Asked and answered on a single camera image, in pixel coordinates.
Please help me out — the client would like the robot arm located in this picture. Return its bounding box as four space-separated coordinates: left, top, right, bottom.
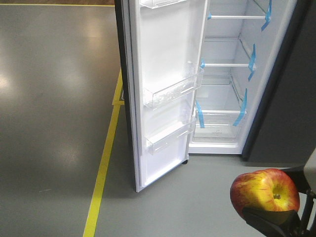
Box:
242 152 316 237

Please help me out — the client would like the fridge door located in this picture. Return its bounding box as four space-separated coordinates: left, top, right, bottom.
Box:
115 0 209 192

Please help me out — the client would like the clear door bin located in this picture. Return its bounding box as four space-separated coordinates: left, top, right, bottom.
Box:
143 62 204 110
145 109 197 155

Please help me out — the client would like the grey side-by-side fridge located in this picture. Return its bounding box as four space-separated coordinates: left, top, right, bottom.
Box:
189 0 316 166

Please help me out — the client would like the clear bottom door bin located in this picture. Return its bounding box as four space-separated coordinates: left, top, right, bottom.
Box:
145 109 197 155

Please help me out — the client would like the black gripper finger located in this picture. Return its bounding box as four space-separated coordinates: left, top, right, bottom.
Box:
242 207 301 237

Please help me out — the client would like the clear lower door bin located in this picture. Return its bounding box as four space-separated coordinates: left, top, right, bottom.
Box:
143 62 204 110

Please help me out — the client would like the clear fridge crisper drawer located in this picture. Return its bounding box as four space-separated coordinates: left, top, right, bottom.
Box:
192 109 246 143

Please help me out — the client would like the red yellow apple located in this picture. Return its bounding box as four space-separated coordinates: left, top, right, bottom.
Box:
230 168 300 218

